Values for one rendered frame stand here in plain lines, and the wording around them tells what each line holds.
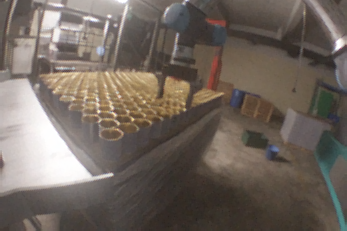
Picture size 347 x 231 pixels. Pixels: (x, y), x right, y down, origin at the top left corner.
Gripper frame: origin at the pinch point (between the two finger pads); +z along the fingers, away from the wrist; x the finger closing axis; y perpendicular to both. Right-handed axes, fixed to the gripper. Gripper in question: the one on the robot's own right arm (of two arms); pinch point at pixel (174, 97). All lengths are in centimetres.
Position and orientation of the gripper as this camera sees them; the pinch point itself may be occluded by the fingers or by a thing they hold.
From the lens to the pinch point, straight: 60.9
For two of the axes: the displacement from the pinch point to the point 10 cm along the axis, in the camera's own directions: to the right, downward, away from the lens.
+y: -5.0, 1.3, -8.5
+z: -1.9, 9.5, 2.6
